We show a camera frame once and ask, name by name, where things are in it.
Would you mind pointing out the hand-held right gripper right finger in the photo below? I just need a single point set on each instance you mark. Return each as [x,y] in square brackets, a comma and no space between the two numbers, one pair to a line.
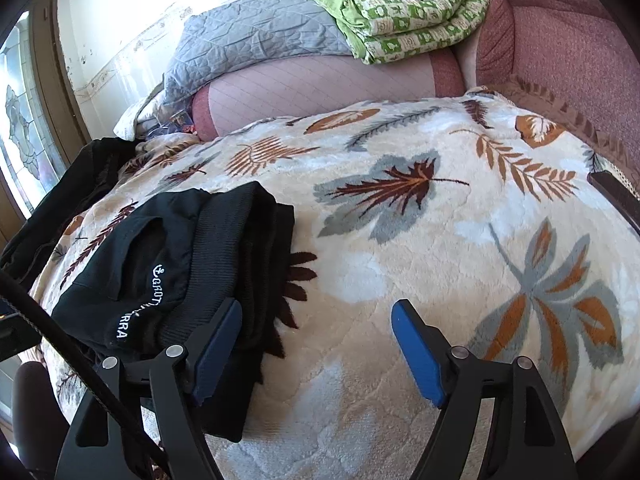
[417,350]

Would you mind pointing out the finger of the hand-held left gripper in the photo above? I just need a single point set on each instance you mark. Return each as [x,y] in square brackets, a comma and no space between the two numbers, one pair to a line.
[17,330]

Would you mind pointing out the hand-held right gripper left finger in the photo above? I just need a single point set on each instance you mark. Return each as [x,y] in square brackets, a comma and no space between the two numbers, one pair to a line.
[215,350]

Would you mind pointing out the black pants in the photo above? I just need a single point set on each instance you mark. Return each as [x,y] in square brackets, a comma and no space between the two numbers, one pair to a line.
[150,240]

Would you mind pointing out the person's left leg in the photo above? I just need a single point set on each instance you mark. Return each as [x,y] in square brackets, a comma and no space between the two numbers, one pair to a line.
[37,420]

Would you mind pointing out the leaf print fleece blanket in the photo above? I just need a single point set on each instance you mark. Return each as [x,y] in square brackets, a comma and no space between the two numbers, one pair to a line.
[400,240]

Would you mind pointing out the black jacket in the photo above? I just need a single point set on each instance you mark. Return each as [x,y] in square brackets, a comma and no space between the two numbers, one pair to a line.
[70,195]

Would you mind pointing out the stained glass window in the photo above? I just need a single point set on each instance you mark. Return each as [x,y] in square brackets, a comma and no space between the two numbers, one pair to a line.
[25,125]

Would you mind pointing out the blue purple cloth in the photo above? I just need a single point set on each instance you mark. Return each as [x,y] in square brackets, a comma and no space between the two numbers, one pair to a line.
[175,122]

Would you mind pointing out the white cloth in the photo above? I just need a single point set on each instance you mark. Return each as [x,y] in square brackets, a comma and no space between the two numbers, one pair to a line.
[137,120]

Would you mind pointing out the black phone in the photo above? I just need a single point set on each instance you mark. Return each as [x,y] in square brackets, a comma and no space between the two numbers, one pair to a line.
[617,195]

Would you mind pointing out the pink bolster cushion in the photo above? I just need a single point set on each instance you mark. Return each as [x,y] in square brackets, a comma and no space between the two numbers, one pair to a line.
[325,90]

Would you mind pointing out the grey quilted blanket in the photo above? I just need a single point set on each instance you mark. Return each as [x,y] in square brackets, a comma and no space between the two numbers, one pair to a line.
[260,35]

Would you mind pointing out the green patterned folded blanket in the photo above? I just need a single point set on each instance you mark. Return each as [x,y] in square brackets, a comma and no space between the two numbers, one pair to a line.
[425,25]

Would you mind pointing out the pink sofa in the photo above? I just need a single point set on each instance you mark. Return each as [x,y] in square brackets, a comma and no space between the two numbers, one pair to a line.
[565,45]

